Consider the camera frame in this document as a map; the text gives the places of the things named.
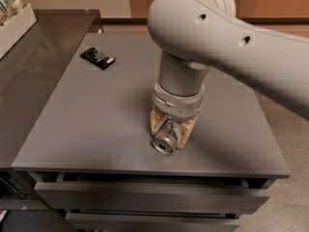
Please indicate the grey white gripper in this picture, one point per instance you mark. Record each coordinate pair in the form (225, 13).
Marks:
(176, 102)

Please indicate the silver blue redbull can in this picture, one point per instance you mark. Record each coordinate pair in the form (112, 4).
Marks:
(165, 139)

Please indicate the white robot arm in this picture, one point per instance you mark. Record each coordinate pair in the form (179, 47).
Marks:
(197, 35)

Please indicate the black snack packet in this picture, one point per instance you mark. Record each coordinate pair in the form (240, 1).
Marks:
(97, 58)

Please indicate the lower grey drawer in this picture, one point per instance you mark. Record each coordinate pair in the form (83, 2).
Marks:
(136, 223)

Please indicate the grey drawer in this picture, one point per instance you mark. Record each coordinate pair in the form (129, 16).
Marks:
(136, 223)
(152, 194)

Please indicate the upper grey drawer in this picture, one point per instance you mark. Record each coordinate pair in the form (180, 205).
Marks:
(152, 194)

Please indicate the dark side counter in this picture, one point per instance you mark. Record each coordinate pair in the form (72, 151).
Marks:
(29, 73)

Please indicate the white tray with snacks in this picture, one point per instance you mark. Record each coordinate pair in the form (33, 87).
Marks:
(16, 18)

